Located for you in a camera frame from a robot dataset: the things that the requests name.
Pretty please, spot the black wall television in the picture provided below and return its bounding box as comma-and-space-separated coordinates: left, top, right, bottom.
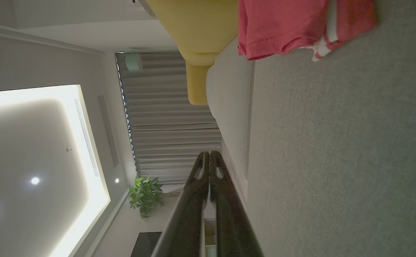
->
131, 232, 162, 257

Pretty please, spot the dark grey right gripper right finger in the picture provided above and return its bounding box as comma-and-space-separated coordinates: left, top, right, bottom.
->
210, 150, 264, 257

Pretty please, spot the red and white garment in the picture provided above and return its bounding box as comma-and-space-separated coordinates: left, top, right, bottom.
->
237, 0, 378, 62

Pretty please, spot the green leafy indoor tree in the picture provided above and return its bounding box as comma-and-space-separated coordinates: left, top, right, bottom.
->
128, 175, 166, 220

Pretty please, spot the grey sofa seat cushion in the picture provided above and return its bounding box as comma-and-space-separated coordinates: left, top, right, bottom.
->
206, 37, 255, 179

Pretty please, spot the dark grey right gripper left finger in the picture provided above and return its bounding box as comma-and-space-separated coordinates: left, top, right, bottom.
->
151, 151, 210, 257

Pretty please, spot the grey pleated curtain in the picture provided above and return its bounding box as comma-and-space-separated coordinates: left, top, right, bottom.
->
115, 51, 223, 185

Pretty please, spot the grey ceiling vent panel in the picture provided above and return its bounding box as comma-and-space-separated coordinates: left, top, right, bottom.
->
97, 94, 119, 168

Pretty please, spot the short yellow sofa back cushion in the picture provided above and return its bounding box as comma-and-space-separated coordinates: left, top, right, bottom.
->
186, 62, 214, 106

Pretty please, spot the large grey sofa chaise seat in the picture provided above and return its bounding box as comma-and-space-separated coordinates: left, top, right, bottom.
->
222, 0, 416, 257

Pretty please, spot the mint green lamp shade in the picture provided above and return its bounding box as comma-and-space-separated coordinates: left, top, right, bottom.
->
125, 52, 144, 73

